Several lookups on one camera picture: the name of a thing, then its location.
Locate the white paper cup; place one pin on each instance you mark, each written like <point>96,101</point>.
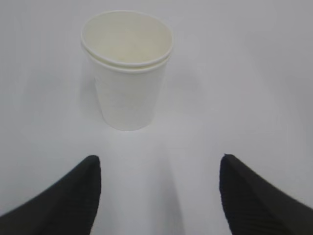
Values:
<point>128,52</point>

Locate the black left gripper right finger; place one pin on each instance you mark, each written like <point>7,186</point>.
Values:
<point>253,206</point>

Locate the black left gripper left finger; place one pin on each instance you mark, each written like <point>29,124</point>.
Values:
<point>68,207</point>

